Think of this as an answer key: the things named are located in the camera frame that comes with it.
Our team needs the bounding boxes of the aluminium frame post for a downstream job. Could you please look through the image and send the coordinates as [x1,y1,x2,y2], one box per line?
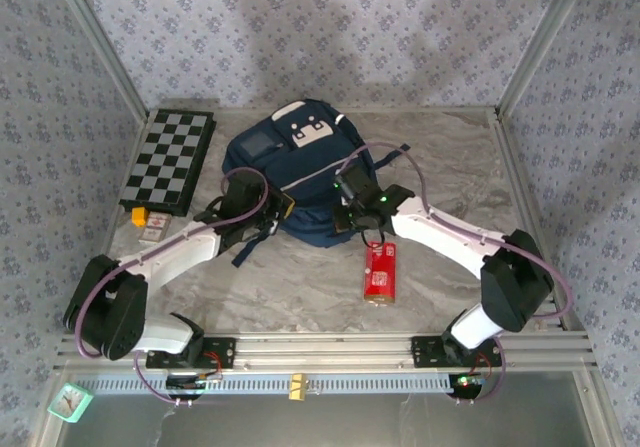
[494,0,596,121]
[49,0,151,123]

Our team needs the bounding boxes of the navy blue student backpack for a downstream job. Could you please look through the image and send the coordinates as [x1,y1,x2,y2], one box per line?
[222,99,411,268]

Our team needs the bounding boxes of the aluminium side rail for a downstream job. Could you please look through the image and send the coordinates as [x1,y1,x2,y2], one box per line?
[487,108,584,333]

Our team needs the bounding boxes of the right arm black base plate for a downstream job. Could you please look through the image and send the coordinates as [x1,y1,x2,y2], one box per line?
[410,335,503,368]

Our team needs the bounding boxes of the green alarm clock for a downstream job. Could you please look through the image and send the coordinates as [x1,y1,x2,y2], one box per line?
[47,383,95,424]

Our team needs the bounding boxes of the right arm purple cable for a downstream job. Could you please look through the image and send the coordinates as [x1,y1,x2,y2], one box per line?
[337,141,575,409]

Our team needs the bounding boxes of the grey slotted cable duct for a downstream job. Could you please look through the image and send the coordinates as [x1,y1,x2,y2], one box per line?
[74,371,481,397]

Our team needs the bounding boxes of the playing card box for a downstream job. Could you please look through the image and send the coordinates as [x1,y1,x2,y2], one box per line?
[138,212,172,246]

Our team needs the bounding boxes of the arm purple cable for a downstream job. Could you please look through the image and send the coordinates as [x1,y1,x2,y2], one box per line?
[73,166,271,409]
[337,141,575,409]

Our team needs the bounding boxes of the red rectangular box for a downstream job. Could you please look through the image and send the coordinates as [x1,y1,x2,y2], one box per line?
[360,240,399,306]

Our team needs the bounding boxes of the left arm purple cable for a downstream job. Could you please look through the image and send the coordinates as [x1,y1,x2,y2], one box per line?
[73,166,271,409]

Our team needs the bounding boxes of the yellow binder clip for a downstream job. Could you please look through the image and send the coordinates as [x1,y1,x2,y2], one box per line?
[288,373,309,402]

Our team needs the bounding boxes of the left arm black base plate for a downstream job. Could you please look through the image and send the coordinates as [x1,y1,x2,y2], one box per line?
[145,336,237,370]

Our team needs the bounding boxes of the aluminium mounting rail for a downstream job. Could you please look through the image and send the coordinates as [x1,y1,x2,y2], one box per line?
[54,331,599,371]

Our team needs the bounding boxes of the folding chessboard box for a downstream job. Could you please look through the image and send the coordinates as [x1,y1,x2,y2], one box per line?
[118,109,219,218]

